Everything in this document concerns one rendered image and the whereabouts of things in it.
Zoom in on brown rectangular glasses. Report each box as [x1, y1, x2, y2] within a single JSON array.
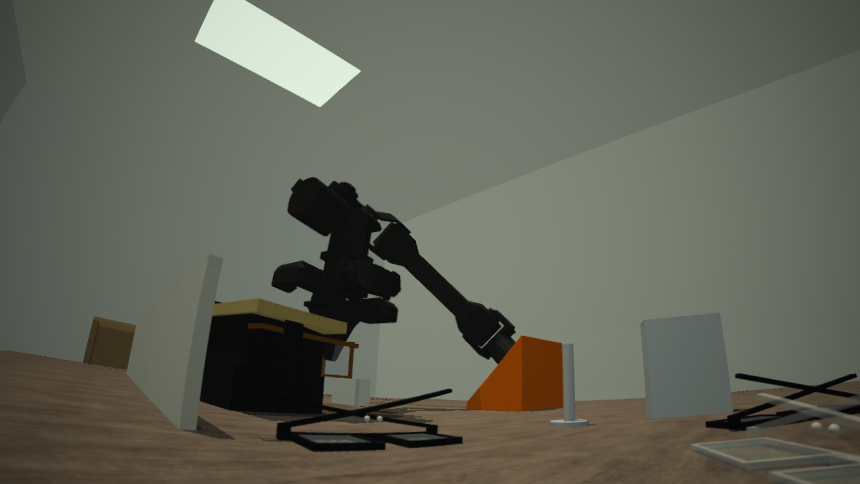
[[248, 323, 359, 379]]

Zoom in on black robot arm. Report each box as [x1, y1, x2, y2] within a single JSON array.
[[288, 177, 516, 365]]

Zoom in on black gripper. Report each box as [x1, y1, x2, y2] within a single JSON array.
[[272, 240, 398, 342]]

